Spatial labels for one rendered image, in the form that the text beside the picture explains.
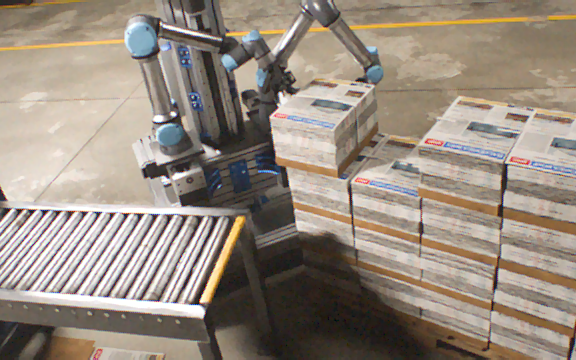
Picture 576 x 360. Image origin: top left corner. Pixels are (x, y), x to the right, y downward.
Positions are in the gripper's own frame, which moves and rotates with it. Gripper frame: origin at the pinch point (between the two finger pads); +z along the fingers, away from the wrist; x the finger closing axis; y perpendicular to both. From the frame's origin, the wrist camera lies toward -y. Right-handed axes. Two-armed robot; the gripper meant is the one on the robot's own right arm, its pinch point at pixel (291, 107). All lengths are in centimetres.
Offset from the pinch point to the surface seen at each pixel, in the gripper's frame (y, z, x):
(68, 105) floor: -325, -70, 91
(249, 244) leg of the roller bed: -10, 32, -51
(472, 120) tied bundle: 69, 31, 2
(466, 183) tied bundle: 68, 44, -19
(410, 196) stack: 45, 44, -19
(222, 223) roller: -8, 17, -57
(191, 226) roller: -17, 13, -63
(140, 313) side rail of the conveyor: -5, 19, -105
